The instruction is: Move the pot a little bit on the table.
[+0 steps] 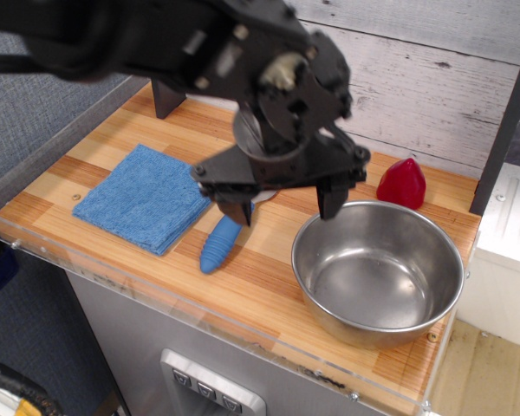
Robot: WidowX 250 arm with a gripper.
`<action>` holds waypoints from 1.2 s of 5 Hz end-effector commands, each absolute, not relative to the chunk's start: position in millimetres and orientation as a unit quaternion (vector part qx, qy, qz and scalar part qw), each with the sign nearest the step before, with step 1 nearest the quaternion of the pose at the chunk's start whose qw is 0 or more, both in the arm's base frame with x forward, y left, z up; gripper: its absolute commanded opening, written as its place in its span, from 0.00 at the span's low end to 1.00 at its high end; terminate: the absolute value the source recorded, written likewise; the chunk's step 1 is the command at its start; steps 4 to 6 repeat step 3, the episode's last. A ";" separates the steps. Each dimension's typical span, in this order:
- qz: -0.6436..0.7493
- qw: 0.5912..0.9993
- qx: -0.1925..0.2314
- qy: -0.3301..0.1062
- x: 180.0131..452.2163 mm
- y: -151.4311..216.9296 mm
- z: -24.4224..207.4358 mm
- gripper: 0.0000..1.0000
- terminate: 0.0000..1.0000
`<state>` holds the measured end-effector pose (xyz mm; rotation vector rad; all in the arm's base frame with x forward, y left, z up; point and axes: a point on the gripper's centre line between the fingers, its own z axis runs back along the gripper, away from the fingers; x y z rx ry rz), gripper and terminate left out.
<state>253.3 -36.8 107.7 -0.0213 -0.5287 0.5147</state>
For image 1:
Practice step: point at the silver button control panel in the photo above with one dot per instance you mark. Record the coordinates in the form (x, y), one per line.
(196, 390)

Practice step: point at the dark grey left post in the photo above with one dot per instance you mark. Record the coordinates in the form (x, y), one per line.
(165, 99)

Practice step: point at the blue handled metal spoon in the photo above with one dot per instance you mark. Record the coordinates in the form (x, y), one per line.
(219, 244)

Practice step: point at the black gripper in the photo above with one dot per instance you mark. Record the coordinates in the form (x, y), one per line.
(332, 163)

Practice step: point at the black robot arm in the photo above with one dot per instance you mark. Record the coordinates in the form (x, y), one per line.
(291, 86)

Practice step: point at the yellow object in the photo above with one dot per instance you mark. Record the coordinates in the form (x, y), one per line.
(25, 408)

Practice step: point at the dark grey right post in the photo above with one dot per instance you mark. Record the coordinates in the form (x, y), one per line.
(498, 152)

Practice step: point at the blue folded cloth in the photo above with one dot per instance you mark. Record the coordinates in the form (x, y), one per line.
(149, 199)

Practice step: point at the red cone shaped object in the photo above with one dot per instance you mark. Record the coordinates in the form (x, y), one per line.
(403, 184)

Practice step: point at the dark grey post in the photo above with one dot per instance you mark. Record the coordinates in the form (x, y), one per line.
(498, 152)
(165, 99)

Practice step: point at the stainless steel pot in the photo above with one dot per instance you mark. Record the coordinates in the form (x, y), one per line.
(378, 275)

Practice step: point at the clear acrylic table guard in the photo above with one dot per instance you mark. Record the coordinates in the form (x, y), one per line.
(254, 302)

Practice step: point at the white cabinet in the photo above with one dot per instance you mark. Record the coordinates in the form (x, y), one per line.
(491, 297)

